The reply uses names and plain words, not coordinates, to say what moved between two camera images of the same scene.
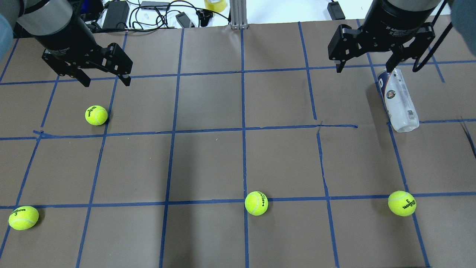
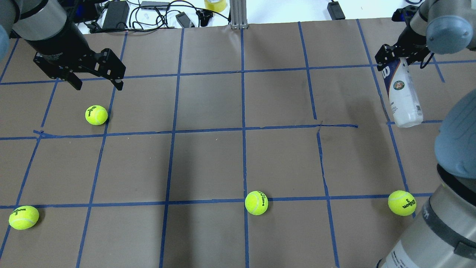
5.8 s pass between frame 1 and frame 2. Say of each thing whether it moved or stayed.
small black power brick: stayed
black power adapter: stayed
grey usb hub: stayed
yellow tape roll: stayed
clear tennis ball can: moved
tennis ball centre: stayed
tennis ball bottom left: stayed
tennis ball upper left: stayed
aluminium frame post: stayed
